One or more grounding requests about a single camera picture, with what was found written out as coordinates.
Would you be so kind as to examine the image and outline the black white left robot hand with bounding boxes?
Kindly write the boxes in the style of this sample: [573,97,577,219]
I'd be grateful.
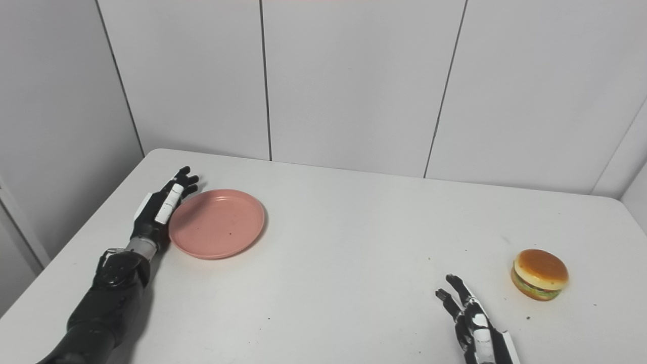
[130,166,200,248]

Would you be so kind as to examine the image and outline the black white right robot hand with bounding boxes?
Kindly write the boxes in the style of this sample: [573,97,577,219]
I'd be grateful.
[436,274,521,364]

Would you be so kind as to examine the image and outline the toy hamburger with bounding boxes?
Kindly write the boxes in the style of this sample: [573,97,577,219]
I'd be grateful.
[511,249,569,302]

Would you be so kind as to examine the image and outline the pink round plate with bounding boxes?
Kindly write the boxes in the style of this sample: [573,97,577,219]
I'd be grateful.
[168,189,265,260]

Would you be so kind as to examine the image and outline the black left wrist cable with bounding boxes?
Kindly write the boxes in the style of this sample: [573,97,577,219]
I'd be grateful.
[97,247,127,268]

